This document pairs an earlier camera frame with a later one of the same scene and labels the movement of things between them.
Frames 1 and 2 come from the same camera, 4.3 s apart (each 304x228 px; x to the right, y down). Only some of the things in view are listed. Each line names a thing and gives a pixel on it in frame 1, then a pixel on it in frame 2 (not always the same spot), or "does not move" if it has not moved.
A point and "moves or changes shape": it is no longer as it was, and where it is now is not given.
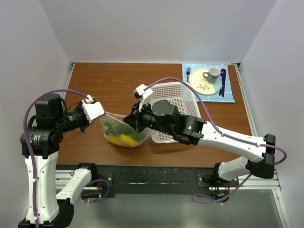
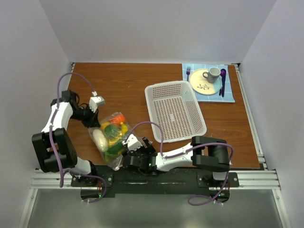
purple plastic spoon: [223, 73] does not move
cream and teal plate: [201, 84] does not move
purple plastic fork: [188, 72] does not move
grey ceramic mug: [213, 74] does not move
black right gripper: [136, 121] -> [149, 150]
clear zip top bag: [118, 132] moves or changes shape
